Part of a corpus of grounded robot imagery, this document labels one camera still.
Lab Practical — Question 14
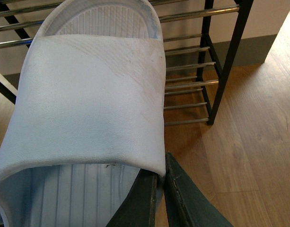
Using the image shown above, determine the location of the black metal shoe rack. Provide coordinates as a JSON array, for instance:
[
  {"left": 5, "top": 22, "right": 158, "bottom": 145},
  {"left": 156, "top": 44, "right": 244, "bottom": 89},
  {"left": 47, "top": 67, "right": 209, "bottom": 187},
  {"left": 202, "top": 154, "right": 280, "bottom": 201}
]
[{"left": 0, "top": 0, "right": 253, "bottom": 126}]

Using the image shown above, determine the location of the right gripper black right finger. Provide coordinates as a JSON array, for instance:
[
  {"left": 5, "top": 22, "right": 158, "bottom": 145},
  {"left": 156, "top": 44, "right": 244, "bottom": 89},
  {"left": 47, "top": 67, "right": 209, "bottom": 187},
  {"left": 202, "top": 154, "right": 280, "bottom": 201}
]
[{"left": 164, "top": 152, "right": 232, "bottom": 227}]

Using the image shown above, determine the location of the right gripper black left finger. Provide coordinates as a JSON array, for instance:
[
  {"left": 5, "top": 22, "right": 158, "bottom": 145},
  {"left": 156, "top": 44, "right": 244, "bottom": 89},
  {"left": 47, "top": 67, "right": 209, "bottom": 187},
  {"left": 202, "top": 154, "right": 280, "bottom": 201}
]
[{"left": 107, "top": 169, "right": 157, "bottom": 227}]

